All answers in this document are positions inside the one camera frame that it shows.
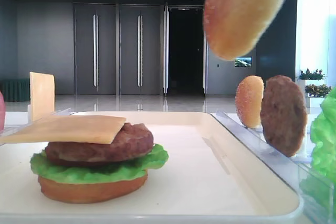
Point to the upright brown meat patty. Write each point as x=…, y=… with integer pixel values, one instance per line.
x=283, y=115

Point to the green pleated table skirt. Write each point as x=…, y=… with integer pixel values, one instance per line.
x=15, y=90

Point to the bottom bun slice on tray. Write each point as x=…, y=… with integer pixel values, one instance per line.
x=89, y=193

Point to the sesame top bun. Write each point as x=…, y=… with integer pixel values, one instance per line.
x=233, y=27

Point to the lettuce leaf in burger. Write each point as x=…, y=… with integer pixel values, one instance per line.
x=114, y=172

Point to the upright red tomato slice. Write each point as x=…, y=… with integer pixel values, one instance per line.
x=2, y=112

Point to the cheese slice on burger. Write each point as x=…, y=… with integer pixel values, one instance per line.
x=96, y=129

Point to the wall display screen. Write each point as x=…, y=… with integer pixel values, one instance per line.
x=243, y=62

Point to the meat patty in burger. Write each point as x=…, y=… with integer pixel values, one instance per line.
x=131, y=141

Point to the long clear right rail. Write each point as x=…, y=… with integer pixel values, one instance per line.
x=291, y=170

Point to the upright spare bun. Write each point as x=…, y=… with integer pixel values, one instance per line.
x=248, y=98

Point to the upright cheese slice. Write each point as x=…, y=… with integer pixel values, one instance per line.
x=42, y=95

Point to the upright green lettuce leaf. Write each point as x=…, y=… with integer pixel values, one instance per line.
x=322, y=134

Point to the cream rectangular serving tray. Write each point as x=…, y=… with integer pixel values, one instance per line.
x=210, y=177

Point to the potted plants in planter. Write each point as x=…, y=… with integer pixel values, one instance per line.
x=314, y=87

